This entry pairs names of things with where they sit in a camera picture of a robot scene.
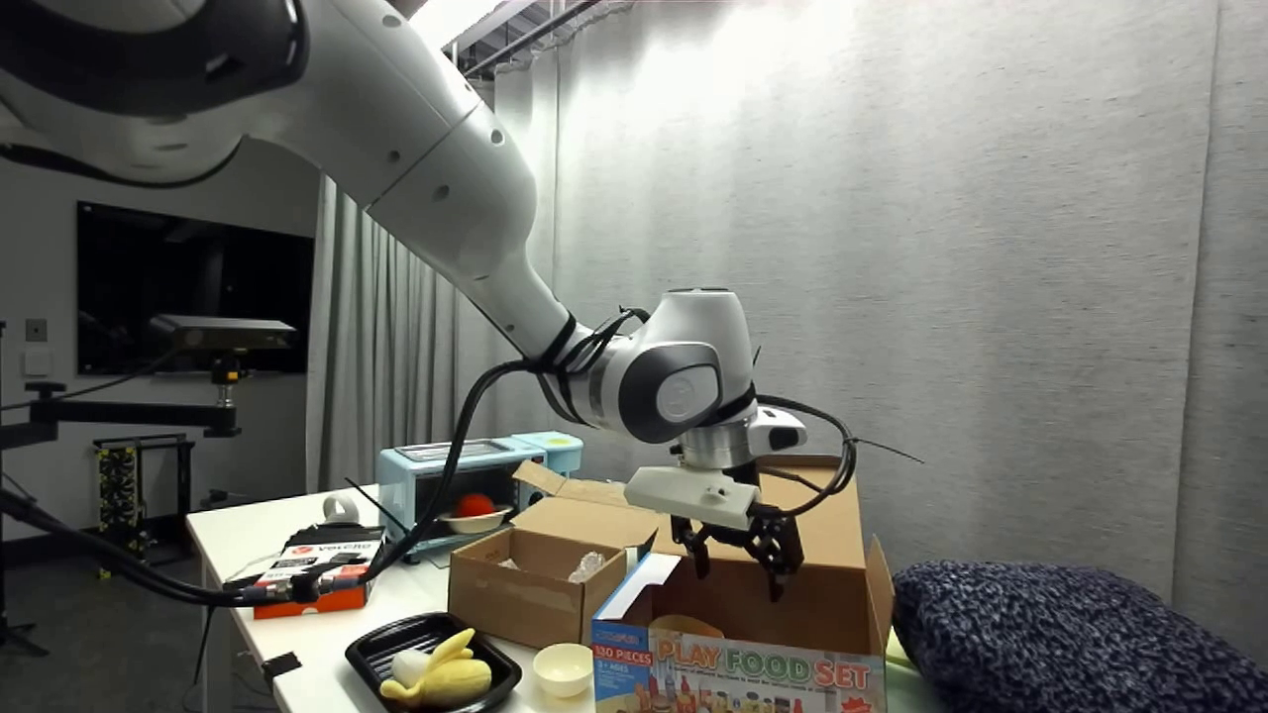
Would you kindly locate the play food set cardboard box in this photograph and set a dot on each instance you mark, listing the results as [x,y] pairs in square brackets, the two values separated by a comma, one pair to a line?
[834,596]

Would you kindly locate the orange rectangular block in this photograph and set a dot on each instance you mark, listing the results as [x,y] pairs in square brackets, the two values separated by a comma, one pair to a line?
[312,602]

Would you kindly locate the light blue toaster oven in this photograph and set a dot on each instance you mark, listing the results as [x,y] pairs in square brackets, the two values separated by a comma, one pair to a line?
[402,489]

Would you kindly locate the red toy tomato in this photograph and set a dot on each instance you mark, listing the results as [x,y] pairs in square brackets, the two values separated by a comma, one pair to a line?
[479,503]

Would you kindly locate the clear bubble wrap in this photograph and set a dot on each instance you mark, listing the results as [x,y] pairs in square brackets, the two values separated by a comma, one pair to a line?
[590,568]

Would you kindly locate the black plastic tray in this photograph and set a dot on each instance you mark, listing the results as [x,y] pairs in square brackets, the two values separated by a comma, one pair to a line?
[382,649]

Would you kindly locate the gray box camera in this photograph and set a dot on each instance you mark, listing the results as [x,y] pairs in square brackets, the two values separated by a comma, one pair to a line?
[224,330]

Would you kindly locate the black wall screen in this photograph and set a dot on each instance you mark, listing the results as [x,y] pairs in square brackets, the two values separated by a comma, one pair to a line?
[134,264]

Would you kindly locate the plain brown cardboard box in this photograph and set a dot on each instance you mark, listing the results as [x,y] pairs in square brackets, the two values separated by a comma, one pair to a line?
[528,608]

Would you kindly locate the ceiling strip light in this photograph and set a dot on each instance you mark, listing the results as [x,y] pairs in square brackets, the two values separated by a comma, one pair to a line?
[459,20]

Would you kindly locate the yellow toy banana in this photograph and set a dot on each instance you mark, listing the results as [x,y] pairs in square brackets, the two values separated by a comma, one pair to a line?
[459,679]

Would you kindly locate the small cream bowl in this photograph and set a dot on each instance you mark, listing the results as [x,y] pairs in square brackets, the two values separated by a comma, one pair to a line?
[563,671]

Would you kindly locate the small white plate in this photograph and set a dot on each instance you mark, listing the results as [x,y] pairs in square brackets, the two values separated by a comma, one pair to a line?
[482,524]

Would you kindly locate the small gray ball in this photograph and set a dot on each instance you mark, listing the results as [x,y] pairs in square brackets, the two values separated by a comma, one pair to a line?
[340,507]

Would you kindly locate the yellow orange toy food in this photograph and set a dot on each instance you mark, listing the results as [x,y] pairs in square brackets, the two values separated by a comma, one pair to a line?
[686,623]

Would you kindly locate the blue speckled cushion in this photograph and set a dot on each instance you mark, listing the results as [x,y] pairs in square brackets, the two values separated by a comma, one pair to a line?
[1057,649]

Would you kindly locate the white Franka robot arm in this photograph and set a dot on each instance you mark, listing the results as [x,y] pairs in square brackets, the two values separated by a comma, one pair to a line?
[398,143]

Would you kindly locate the black round pan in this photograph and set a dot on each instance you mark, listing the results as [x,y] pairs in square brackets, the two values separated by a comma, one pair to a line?
[330,531]

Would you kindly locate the small black flat object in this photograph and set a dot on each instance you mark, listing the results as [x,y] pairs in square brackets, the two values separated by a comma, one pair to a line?
[281,664]

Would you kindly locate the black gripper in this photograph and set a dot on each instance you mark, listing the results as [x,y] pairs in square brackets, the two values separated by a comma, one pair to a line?
[739,524]

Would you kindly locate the white pleated curtain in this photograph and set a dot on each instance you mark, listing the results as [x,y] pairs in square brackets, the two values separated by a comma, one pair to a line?
[343,330]

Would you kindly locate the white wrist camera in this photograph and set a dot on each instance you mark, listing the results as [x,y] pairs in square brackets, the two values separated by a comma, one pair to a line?
[695,497]

